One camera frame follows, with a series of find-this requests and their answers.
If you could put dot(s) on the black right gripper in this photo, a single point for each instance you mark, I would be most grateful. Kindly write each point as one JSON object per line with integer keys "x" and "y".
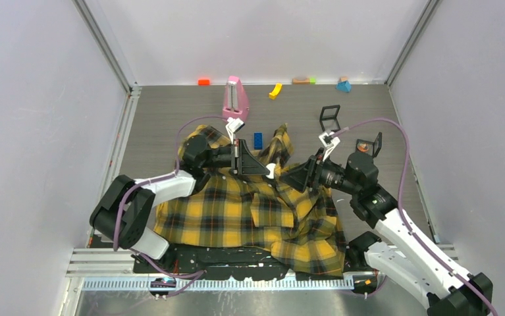
{"x": 298, "y": 177}

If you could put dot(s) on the aluminium frame rail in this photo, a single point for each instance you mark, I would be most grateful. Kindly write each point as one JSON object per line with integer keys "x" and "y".
{"x": 105, "y": 269}

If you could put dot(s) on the blue triangle block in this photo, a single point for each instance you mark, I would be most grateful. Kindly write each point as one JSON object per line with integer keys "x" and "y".
{"x": 344, "y": 85}

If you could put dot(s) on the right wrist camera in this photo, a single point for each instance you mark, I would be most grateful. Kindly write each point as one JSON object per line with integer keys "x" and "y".
{"x": 329, "y": 141}

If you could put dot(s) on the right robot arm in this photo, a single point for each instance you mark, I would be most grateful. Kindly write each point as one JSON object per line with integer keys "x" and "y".
{"x": 395, "y": 246}

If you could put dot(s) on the round white brooch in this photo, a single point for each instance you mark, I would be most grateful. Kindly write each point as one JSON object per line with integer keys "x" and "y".
{"x": 271, "y": 170}

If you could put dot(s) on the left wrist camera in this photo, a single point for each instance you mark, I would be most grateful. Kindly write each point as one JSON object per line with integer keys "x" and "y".
{"x": 233, "y": 125}

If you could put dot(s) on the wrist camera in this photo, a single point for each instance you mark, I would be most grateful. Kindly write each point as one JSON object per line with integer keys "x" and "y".
{"x": 233, "y": 125}
{"x": 329, "y": 141}

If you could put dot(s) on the tan and green blocks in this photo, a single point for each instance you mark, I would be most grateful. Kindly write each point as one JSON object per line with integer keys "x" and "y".
{"x": 304, "y": 80}

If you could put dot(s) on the black display box far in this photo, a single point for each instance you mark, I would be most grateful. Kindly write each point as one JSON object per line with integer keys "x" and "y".
{"x": 328, "y": 118}

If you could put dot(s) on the black display box near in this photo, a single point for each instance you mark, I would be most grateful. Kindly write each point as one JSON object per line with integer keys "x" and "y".
{"x": 375, "y": 145}

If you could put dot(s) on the blue toy brick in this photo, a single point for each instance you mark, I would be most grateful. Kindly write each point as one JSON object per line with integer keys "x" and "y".
{"x": 257, "y": 140}

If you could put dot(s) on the yellow curved block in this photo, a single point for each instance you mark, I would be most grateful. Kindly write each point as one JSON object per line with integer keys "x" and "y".
{"x": 276, "y": 91}

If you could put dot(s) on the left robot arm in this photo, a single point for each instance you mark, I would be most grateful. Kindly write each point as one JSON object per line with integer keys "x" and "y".
{"x": 122, "y": 213}

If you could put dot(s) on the pink metronome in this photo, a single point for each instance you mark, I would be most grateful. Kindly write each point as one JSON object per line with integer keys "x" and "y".
{"x": 236, "y": 103}

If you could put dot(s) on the yellow plaid flannel shirt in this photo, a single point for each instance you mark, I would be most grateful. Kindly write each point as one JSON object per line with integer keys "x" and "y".
{"x": 299, "y": 229}

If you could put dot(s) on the black display box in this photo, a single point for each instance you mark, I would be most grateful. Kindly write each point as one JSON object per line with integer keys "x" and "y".
{"x": 328, "y": 118}
{"x": 375, "y": 145}

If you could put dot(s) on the red block at wall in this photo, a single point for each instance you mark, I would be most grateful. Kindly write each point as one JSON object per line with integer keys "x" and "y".
{"x": 204, "y": 82}

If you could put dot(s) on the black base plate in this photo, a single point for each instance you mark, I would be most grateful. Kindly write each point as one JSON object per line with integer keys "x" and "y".
{"x": 217, "y": 261}

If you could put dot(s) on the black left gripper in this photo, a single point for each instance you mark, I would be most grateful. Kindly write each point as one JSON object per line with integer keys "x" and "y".
{"x": 245, "y": 164}

